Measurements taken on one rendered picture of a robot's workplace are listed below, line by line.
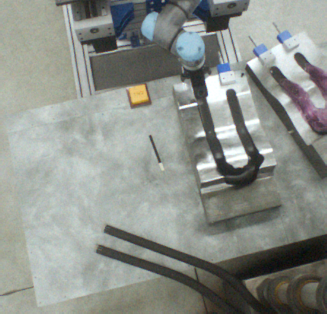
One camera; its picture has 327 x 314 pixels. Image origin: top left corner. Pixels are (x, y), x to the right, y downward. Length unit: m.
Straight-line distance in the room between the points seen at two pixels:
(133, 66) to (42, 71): 0.57
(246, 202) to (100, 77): 1.16
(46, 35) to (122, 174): 1.37
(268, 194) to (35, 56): 1.67
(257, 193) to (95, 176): 0.57
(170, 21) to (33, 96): 1.49
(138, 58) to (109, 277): 1.25
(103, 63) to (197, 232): 1.17
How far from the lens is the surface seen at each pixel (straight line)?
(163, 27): 1.43
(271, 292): 1.51
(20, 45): 2.95
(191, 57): 1.39
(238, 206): 1.70
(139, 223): 1.74
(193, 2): 1.49
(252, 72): 1.87
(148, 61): 2.56
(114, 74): 2.55
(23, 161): 1.85
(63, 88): 2.78
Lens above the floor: 2.52
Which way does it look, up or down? 75 degrees down
